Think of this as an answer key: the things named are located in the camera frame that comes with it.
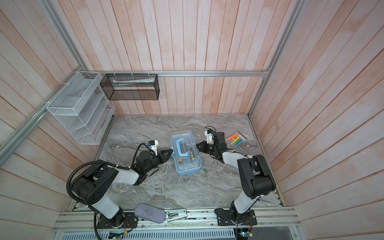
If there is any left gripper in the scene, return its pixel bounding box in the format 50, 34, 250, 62
144, 149, 174, 173

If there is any yellow black screwdriver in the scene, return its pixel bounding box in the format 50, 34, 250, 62
190, 147, 196, 161

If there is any blue plastic tool box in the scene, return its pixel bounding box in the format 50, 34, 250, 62
169, 129, 203, 177

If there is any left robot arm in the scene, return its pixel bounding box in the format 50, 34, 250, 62
66, 149, 173, 229

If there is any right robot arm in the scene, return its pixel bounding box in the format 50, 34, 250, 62
197, 129, 276, 227

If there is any pack of coloured markers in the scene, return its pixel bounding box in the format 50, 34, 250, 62
226, 132, 247, 148

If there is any grey fabric pouch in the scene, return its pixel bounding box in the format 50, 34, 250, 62
134, 204, 166, 224

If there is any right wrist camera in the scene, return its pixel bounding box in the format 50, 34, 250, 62
205, 126, 216, 144

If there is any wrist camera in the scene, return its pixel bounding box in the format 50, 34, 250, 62
205, 126, 216, 144
148, 140, 159, 154

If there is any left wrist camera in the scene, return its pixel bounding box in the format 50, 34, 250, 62
148, 140, 159, 154

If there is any black mesh wall basket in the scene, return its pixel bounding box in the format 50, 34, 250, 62
100, 73, 160, 101

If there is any white wire mesh shelf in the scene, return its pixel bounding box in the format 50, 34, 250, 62
47, 72, 115, 145

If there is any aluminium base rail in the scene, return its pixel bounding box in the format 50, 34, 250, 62
50, 207, 306, 240

